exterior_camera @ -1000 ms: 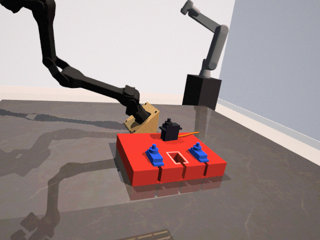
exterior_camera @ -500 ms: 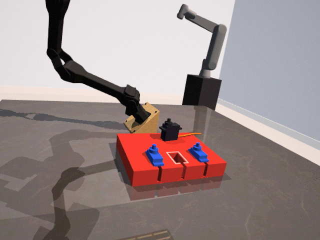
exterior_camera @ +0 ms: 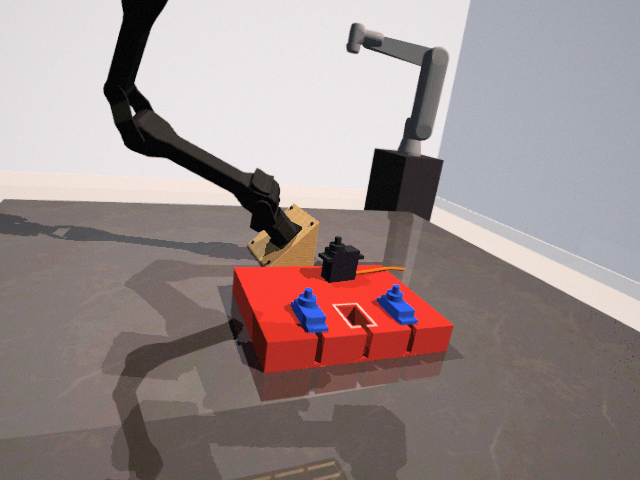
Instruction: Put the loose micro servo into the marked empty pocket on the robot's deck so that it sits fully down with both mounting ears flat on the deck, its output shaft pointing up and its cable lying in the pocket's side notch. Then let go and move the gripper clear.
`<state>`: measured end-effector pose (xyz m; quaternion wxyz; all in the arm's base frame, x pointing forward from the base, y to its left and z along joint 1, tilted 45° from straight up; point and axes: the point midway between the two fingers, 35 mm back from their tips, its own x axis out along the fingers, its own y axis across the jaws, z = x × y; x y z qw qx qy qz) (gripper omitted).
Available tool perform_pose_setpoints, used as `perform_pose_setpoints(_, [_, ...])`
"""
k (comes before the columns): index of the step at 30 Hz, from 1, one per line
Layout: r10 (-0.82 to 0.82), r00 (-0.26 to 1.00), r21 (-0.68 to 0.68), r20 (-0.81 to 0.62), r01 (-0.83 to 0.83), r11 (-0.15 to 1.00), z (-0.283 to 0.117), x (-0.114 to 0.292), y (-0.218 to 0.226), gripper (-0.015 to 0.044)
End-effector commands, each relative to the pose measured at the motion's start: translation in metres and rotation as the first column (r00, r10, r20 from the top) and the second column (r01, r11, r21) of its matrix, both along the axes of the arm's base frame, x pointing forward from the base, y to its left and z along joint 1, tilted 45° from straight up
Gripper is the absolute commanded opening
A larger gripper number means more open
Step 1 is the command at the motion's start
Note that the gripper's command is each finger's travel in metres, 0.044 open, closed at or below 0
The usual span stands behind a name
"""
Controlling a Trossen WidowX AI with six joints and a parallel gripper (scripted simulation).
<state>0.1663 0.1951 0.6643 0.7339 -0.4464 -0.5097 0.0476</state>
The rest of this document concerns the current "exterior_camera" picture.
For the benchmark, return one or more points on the red flat block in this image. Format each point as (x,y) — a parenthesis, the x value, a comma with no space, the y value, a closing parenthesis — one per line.
(298,320)

